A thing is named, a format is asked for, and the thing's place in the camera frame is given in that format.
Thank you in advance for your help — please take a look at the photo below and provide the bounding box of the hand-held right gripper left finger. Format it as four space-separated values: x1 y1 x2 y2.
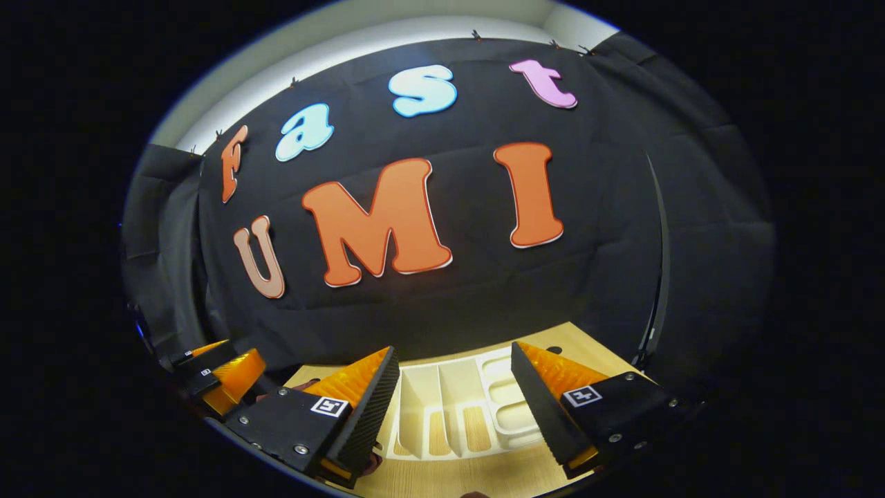
225 346 402 488

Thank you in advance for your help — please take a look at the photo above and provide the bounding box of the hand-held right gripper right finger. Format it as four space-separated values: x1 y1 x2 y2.
510 340 692 479

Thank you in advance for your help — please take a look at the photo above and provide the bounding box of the cream bookshelf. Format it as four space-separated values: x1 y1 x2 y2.
377 346 554 463

